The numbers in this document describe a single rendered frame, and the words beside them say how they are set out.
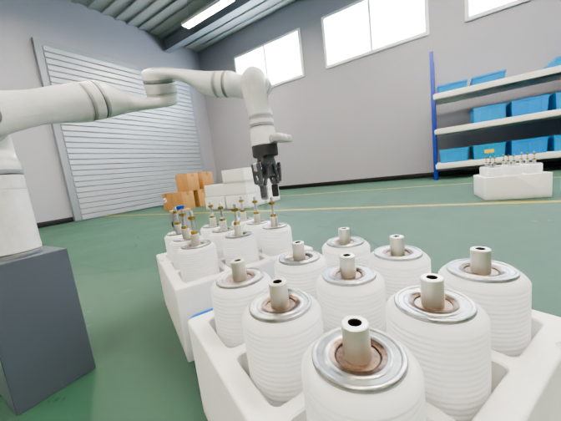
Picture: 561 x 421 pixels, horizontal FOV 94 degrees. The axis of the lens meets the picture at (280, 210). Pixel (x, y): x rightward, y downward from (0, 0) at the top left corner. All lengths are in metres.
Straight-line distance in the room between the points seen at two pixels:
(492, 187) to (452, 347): 2.36
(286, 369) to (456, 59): 5.73
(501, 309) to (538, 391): 0.08
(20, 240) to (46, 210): 5.18
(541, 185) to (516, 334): 2.32
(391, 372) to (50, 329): 0.69
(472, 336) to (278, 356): 0.18
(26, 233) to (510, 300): 0.84
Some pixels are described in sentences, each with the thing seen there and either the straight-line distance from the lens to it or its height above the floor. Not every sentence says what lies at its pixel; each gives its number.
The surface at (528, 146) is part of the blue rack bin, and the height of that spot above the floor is 0.36.
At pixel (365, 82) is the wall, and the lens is 6.01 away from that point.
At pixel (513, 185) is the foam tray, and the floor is 0.10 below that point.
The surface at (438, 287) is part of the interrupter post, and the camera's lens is 0.32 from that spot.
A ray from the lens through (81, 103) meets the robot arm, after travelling 0.81.
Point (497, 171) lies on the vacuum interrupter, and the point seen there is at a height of 0.22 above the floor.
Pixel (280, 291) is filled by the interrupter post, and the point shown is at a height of 0.27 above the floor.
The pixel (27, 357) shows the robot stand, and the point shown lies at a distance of 0.79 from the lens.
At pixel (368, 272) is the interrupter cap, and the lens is 0.40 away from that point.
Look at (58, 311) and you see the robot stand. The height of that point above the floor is 0.17.
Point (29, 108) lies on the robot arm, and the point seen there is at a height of 0.60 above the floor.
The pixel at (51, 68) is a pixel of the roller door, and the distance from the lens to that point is 6.40.
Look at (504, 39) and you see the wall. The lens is 5.94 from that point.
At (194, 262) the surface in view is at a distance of 0.68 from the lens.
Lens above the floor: 0.41
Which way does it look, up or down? 8 degrees down
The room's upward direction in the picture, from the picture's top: 7 degrees counter-clockwise
